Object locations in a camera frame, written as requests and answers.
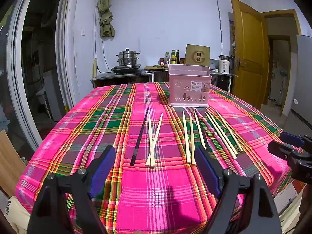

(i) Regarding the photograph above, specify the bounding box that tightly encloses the pink plaid tablecloth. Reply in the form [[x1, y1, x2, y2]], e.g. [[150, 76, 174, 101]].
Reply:
[[15, 83, 291, 233]]

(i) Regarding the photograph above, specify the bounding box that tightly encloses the green oil bottle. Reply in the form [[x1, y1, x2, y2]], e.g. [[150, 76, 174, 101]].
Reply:
[[170, 50, 176, 64]]

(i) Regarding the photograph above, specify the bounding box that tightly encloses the stainless steel steamer pot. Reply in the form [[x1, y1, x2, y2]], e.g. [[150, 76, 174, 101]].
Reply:
[[116, 49, 140, 66]]

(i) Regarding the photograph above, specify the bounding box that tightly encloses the gold paper gift bag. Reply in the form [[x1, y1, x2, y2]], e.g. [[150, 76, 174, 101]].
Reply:
[[185, 44, 210, 66]]

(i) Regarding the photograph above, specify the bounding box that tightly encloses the wooden cutting board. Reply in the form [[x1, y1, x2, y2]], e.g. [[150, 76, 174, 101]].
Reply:
[[144, 65, 168, 71]]

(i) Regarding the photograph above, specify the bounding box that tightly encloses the green hanging cloth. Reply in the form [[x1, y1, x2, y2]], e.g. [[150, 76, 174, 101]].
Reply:
[[97, 0, 115, 37]]

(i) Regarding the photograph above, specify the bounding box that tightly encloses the red sauce jar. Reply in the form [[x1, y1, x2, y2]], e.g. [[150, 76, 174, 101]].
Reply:
[[159, 58, 164, 66]]

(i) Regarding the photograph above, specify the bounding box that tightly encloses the dark soy sauce bottle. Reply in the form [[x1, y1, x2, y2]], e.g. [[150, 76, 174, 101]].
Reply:
[[175, 49, 180, 64]]

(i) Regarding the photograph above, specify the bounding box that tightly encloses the beige power strip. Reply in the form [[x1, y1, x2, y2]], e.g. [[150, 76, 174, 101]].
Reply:
[[93, 58, 97, 78]]

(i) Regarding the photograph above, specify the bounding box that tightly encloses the black chopstick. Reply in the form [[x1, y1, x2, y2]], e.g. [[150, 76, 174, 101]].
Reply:
[[130, 108, 149, 166], [195, 110, 208, 150]]

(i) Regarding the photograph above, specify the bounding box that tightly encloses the white electric kettle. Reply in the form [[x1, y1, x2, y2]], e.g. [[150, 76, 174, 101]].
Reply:
[[218, 55, 235, 74]]

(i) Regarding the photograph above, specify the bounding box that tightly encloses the grey refrigerator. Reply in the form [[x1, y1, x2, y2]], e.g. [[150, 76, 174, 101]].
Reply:
[[284, 35, 312, 136]]

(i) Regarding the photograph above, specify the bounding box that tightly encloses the black induction cooker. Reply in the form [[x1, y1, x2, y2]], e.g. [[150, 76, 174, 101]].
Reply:
[[112, 64, 141, 74]]

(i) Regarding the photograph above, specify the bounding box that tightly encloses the light wooden chopstick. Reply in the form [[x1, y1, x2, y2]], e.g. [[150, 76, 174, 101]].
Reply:
[[206, 112, 237, 160], [189, 114, 196, 165], [215, 110, 243, 152], [208, 111, 238, 155], [145, 114, 163, 167], [148, 114, 155, 168], [183, 112, 191, 163], [194, 110, 206, 150]]

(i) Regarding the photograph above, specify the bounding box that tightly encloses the yellow wooden door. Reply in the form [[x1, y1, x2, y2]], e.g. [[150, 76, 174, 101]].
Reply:
[[231, 0, 269, 109]]

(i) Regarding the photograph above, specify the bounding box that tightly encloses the metal kitchen shelf left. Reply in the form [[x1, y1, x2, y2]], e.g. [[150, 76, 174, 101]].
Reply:
[[91, 70, 153, 88]]

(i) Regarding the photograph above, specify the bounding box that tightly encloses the clear plastic bottle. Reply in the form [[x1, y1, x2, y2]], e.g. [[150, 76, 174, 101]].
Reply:
[[163, 52, 170, 67]]

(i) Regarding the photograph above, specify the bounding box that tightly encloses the pink plastic utensil basket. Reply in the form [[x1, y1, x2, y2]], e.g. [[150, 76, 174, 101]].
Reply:
[[168, 64, 212, 108]]

